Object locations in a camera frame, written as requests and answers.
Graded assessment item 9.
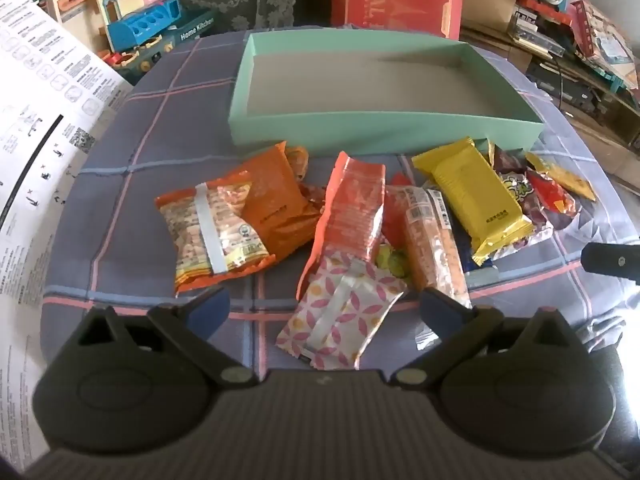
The white printed instruction sheet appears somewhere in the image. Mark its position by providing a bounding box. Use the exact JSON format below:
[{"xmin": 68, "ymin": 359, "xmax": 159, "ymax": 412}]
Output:
[{"xmin": 0, "ymin": 0, "xmax": 132, "ymax": 470}]

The small round orange snack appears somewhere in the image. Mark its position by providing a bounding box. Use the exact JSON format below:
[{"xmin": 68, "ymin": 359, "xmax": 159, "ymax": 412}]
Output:
[{"xmin": 285, "ymin": 146, "xmax": 309, "ymax": 182}]

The mint green cardboard box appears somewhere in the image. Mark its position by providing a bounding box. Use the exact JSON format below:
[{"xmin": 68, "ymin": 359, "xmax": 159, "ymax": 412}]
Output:
[{"xmin": 229, "ymin": 28, "xmax": 544, "ymax": 156}]

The yellow green Mini snack bar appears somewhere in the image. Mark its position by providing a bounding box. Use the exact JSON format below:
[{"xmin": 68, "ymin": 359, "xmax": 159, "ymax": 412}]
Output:
[{"xmin": 375, "ymin": 243, "xmax": 412, "ymax": 285}]

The blue white snack packet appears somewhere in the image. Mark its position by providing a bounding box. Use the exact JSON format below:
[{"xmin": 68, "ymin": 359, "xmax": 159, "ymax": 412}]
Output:
[{"xmin": 456, "ymin": 235, "xmax": 499, "ymax": 289}]

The orange peanut snack bag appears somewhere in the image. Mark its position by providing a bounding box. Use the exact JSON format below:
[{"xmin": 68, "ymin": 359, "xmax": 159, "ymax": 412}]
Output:
[{"xmin": 155, "ymin": 170, "xmax": 276, "ymax": 295}]

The purple QQ gummy bag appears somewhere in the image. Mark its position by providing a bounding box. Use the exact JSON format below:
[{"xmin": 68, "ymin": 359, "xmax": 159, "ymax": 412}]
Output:
[{"xmin": 492, "ymin": 146, "xmax": 553, "ymax": 260}]

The orange red translucent packet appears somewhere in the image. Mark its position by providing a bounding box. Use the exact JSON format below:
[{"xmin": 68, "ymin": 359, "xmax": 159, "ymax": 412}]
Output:
[{"xmin": 296, "ymin": 152, "xmax": 386, "ymax": 300}]

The golden yellow stick packet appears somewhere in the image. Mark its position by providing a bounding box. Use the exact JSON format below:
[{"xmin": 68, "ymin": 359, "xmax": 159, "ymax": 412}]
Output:
[{"xmin": 525, "ymin": 152, "xmax": 597, "ymax": 203}]

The toy home kitchen set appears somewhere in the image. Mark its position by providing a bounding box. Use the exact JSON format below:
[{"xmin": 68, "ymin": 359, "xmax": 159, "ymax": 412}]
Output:
[{"xmin": 46, "ymin": 0, "xmax": 215, "ymax": 84}]

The small red candy packet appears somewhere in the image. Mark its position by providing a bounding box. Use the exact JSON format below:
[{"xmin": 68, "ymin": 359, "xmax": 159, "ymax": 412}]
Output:
[{"xmin": 382, "ymin": 174, "xmax": 411, "ymax": 249}]

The plain orange snack packet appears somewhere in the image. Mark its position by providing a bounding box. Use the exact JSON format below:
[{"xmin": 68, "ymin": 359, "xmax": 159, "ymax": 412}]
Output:
[{"xmin": 227, "ymin": 142, "xmax": 320, "ymax": 261}]

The long orange cracker pack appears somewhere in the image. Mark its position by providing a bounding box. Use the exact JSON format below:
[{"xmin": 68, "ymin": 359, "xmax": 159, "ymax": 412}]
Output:
[{"xmin": 399, "ymin": 184, "xmax": 474, "ymax": 351}]

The red Skittles bag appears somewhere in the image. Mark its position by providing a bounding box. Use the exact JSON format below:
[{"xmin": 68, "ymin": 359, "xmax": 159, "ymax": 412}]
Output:
[{"xmin": 526, "ymin": 170, "xmax": 579, "ymax": 231}]

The wooden low shelf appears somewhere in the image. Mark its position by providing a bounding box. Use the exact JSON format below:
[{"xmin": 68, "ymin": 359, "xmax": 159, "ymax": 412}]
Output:
[{"xmin": 460, "ymin": 21, "xmax": 639, "ymax": 158}]

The pink floral white packet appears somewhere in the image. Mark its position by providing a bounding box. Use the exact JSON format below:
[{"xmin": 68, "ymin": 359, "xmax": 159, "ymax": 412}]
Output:
[{"xmin": 276, "ymin": 249, "xmax": 407, "ymax": 370}]

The yellow snack bar packet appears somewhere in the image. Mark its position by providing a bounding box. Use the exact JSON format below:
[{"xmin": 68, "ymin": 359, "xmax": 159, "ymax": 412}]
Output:
[{"xmin": 412, "ymin": 138, "xmax": 535, "ymax": 266}]

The blue plaid tablecloth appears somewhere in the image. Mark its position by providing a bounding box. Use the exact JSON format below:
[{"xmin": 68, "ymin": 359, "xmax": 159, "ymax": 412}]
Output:
[{"xmin": 40, "ymin": 32, "xmax": 639, "ymax": 360}]

